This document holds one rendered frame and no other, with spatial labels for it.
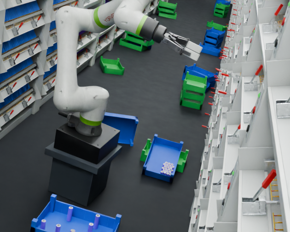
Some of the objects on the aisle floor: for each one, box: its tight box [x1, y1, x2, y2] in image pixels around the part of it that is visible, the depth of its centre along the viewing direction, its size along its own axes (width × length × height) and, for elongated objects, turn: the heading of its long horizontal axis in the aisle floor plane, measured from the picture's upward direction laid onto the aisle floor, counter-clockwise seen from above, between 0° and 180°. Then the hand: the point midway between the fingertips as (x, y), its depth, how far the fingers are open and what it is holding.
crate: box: [102, 112, 139, 146], centre depth 327 cm, size 8×30×20 cm, turn 72°
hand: (197, 53), depth 201 cm, fingers open, 13 cm apart
